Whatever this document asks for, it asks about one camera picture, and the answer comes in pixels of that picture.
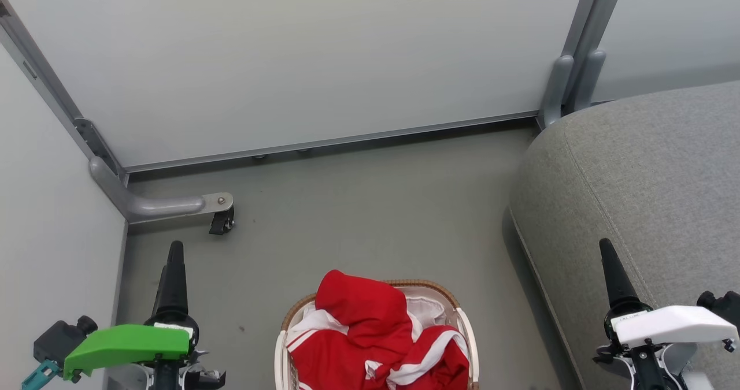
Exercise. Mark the woven wicker laundry basket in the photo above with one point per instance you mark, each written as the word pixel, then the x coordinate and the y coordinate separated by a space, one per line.
pixel 469 344

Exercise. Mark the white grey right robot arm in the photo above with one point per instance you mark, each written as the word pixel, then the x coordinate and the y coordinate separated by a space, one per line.
pixel 650 370

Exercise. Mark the grey partition corner post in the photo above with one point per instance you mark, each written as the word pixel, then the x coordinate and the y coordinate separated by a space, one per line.
pixel 52 89

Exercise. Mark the black caster wheel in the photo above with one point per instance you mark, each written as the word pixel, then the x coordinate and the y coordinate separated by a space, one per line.
pixel 221 222

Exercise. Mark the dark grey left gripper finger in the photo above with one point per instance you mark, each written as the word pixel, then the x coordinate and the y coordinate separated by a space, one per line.
pixel 159 295
pixel 176 292

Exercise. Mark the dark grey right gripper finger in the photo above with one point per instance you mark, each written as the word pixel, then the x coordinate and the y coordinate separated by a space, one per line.
pixel 617 280

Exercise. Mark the grey fabric sofa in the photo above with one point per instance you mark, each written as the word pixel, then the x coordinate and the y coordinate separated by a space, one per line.
pixel 647 205

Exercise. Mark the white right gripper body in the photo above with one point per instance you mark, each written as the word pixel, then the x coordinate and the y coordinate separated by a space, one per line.
pixel 673 325

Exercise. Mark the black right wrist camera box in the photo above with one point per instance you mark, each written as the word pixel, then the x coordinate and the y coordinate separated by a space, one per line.
pixel 722 306

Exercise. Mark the grey partition bottom rail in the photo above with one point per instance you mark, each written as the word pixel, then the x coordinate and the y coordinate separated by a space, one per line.
pixel 324 143

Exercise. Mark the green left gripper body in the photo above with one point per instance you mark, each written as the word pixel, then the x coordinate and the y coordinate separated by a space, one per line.
pixel 127 342

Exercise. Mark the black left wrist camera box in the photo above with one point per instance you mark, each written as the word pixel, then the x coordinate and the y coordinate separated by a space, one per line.
pixel 58 339

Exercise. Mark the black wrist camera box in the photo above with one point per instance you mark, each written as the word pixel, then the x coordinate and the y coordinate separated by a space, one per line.
pixel 722 306
pixel 58 339

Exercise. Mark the grey partition foot bracket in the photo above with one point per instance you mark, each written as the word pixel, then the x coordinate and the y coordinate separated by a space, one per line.
pixel 589 78
pixel 556 89

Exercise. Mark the grey partition foot bar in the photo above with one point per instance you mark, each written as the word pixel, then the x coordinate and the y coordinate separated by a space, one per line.
pixel 156 205

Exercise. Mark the red jersey with white band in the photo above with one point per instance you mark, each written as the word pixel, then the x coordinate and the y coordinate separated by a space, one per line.
pixel 335 358

